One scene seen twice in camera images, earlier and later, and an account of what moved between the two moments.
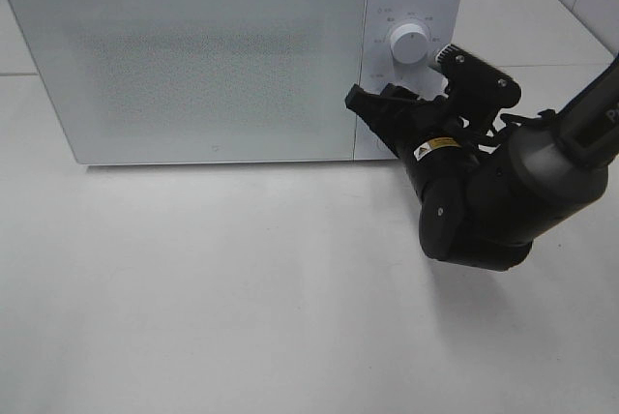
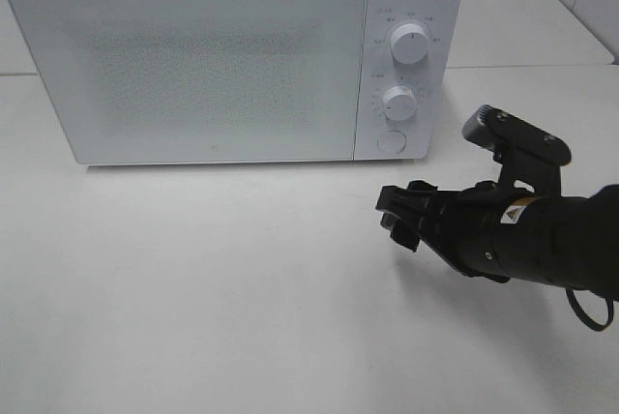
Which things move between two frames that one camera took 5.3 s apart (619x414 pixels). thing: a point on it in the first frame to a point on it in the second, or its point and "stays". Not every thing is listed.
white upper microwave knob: x=409 y=44 stays
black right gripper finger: x=397 y=120 to x=403 y=218
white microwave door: x=198 y=69 stays
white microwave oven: x=154 y=56 stays
